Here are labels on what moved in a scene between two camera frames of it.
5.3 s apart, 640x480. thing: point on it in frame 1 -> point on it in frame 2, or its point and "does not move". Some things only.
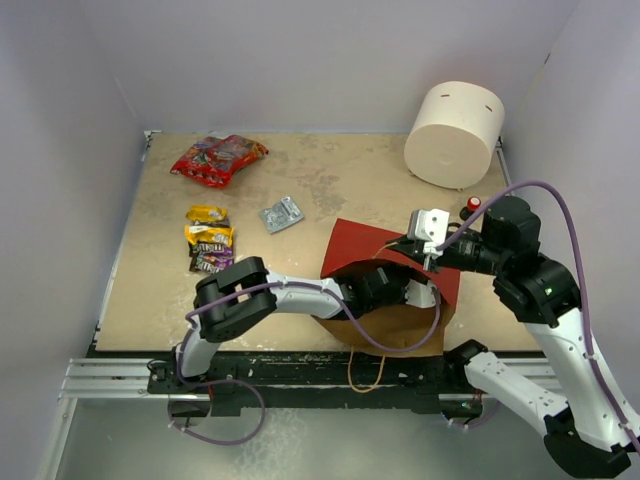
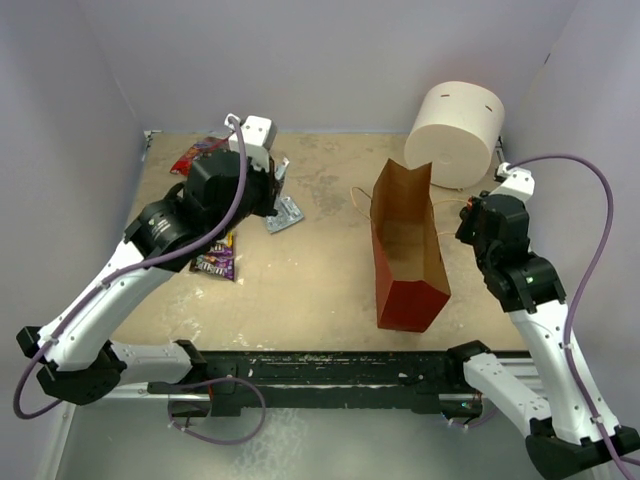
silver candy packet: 282,214 does not move
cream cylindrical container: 454,135 does not move
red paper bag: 405,329 -> 411,287
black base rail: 312,382 does not move
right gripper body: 468,251 -> 467,229
